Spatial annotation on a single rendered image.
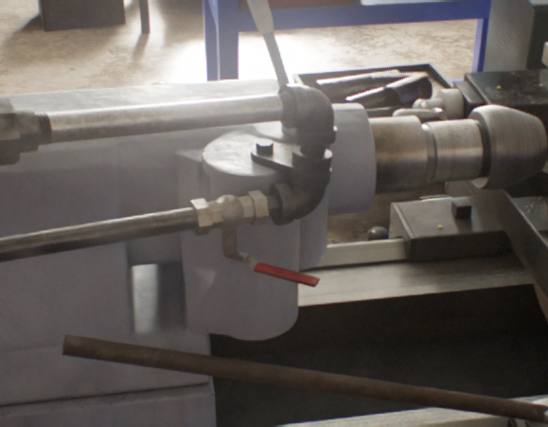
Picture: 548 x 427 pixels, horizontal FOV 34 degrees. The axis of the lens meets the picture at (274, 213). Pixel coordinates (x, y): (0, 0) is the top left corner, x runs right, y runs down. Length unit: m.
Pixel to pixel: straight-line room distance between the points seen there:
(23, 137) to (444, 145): 0.45
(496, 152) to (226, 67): 1.87
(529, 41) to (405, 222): 1.15
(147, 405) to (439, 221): 0.55
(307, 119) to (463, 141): 0.26
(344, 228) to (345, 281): 1.69
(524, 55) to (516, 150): 1.42
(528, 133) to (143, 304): 0.42
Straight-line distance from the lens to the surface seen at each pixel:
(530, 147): 0.95
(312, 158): 0.73
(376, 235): 1.59
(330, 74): 3.30
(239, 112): 0.69
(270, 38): 0.82
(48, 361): 0.87
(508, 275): 1.23
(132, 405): 0.86
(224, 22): 2.69
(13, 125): 0.62
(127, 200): 0.83
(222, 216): 0.72
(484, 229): 1.24
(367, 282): 1.18
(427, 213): 1.26
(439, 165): 0.92
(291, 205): 0.74
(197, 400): 0.87
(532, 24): 2.30
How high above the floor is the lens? 1.52
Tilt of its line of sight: 31 degrees down
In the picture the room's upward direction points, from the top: straight up
